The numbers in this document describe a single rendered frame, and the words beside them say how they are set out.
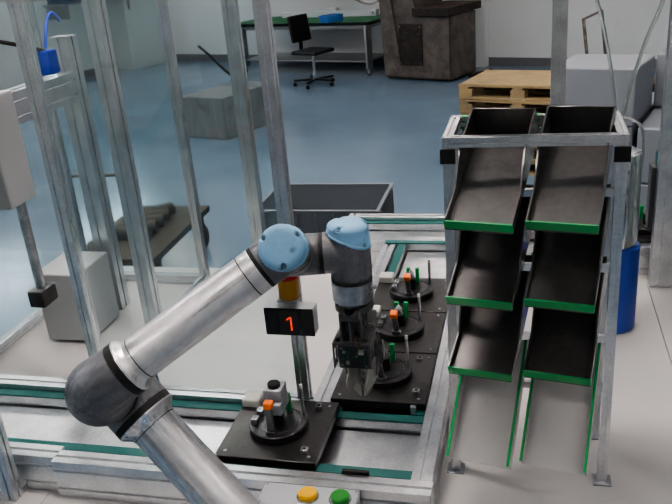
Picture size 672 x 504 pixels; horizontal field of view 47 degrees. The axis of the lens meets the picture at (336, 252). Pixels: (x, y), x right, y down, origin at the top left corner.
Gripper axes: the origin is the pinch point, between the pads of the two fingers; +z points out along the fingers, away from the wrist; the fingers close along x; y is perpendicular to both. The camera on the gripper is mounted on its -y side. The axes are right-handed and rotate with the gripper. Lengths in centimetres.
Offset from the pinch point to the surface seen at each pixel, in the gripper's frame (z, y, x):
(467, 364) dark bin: 2.7, -14.8, 18.8
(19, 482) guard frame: 33, -1, -87
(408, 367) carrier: 24, -47, 1
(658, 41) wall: 90, -1001, 192
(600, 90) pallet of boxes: 3, -282, 64
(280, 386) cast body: 14.1, -19.8, -24.8
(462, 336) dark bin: -0.2, -21.4, 17.3
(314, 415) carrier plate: 25.6, -25.6, -19.2
